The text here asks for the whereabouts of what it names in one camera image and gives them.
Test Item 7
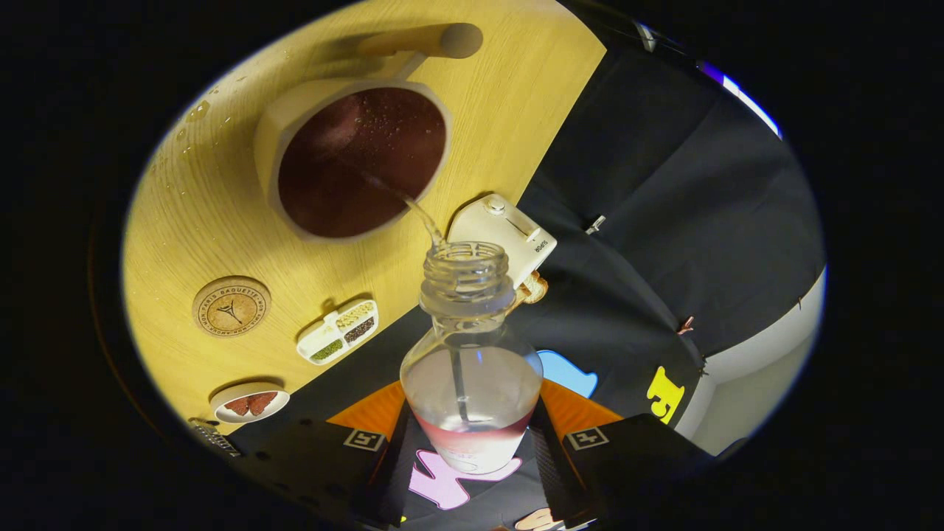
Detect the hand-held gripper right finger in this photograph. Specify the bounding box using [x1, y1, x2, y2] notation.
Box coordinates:
[527, 378, 712, 528]

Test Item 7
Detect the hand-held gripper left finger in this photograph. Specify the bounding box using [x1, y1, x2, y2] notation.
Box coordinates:
[221, 380, 415, 529]

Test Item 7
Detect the clear juice bottle pink label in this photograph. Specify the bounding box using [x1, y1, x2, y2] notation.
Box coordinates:
[400, 240, 545, 475]

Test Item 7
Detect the round cork coaster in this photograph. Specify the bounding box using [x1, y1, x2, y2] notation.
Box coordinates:
[192, 275, 272, 338]

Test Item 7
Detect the white cup wooden handle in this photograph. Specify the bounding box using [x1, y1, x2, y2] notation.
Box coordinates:
[254, 22, 485, 243]

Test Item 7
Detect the white divided dish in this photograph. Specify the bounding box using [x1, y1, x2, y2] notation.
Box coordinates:
[296, 299, 380, 367]

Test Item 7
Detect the white round plate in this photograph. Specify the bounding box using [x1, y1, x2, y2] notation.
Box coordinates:
[209, 381, 291, 425]

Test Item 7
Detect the toast slice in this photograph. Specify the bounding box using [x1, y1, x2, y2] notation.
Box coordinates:
[513, 271, 550, 307]

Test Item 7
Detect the white toaster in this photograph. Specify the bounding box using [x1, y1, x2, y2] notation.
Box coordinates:
[447, 193, 558, 290]

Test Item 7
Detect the black backdrop cloth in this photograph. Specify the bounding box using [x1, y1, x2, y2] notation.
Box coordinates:
[229, 0, 827, 531]

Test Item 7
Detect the wooden table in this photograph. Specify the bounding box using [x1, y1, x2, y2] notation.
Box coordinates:
[122, 0, 607, 436]

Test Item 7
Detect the metal wire basket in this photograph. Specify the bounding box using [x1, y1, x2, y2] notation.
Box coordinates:
[188, 419, 243, 459]

